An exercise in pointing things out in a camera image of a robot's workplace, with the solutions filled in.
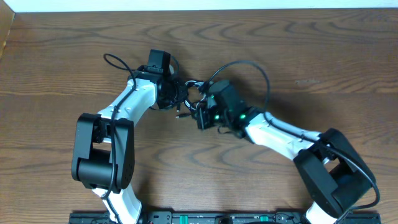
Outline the black usb cable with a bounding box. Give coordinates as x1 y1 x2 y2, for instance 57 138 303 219
174 79 209 119

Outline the white usb cable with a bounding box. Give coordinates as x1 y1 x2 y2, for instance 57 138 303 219
185 80 209 110

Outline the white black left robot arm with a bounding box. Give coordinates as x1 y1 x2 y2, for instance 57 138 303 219
71 62 186 223

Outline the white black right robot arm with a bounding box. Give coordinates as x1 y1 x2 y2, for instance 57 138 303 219
193 95 380 223

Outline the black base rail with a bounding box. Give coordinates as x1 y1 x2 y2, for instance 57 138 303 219
68 210 382 224

